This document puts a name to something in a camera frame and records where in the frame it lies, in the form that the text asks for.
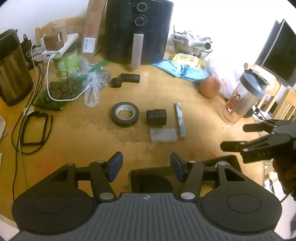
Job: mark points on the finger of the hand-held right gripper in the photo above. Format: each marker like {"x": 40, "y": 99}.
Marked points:
{"x": 277, "y": 126}
{"x": 266, "y": 146}

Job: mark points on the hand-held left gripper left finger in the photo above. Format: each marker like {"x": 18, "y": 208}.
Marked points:
{"x": 115, "y": 165}

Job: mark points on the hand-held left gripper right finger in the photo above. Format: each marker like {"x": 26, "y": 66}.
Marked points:
{"x": 177, "y": 165}

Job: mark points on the cardboard box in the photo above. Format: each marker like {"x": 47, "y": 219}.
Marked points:
{"x": 136, "y": 176}

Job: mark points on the clear plastic case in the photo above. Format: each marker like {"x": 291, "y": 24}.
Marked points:
{"x": 163, "y": 135}

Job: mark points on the silver foil packet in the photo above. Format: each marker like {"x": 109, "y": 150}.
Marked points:
{"x": 180, "y": 120}

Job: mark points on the black tape roll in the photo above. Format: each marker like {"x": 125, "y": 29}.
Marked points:
{"x": 115, "y": 115}

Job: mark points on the small black cube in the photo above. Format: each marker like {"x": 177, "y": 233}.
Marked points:
{"x": 156, "y": 117}

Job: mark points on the black bracket part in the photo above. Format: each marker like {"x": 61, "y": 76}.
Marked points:
{"x": 129, "y": 78}

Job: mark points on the person's right hand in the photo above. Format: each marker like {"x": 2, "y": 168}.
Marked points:
{"x": 286, "y": 176}

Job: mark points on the clear shaker bottle grey lid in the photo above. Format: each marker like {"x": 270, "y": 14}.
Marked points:
{"x": 242, "y": 99}

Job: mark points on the white plastic bag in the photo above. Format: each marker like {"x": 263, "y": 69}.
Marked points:
{"x": 225, "y": 81}

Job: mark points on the black monitor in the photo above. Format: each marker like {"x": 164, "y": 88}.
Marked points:
{"x": 281, "y": 53}

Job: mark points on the round brown fruit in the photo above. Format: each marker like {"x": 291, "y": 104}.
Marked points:
{"x": 209, "y": 87}

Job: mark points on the clear plastic bag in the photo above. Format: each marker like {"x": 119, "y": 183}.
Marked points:
{"x": 92, "y": 78}

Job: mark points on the green bag of dark discs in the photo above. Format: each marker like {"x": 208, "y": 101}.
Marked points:
{"x": 64, "y": 89}

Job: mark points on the small green sachet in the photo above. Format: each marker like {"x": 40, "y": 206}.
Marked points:
{"x": 29, "y": 111}

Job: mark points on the yellow wipes packet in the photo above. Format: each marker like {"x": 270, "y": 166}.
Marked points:
{"x": 186, "y": 59}

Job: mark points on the green can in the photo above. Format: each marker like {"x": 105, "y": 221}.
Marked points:
{"x": 66, "y": 63}

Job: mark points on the metal bowl with utensils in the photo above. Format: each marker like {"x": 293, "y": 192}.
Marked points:
{"x": 192, "y": 44}

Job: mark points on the white paper bag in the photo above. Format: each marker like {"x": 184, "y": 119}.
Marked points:
{"x": 2, "y": 127}

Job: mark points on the white power bank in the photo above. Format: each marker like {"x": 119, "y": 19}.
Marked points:
{"x": 69, "y": 42}

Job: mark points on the black air fryer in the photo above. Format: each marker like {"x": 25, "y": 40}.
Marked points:
{"x": 152, "y": 34}

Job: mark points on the steel electric kettle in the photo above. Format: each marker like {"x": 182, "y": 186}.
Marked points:
{"x": 13, "y": 74}

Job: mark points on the small brown box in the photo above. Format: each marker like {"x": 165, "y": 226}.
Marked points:
{"x": 53, "y": 41}

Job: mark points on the tall cardboard carton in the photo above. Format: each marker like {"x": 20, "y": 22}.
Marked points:
{"x": 92, "y": 27}

